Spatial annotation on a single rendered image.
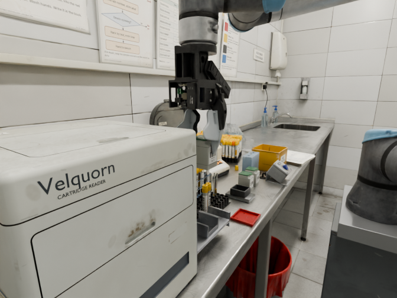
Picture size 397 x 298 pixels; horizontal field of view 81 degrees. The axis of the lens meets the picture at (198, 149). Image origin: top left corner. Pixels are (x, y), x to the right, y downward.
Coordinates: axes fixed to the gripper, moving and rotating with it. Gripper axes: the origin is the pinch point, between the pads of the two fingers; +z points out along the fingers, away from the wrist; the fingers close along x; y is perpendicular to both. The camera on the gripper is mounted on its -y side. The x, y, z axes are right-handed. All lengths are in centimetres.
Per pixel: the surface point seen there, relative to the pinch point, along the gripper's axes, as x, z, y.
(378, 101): 39, 0, -271
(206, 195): -4.7, 16.2, -8.2
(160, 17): -59, -46, -50
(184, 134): 4.6, -5.0, 12.8
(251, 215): 4.5, 24.5, -18.9
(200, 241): 2.1, 20.6, 4.5
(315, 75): -24, -28, -269
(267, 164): -5, 21, -60
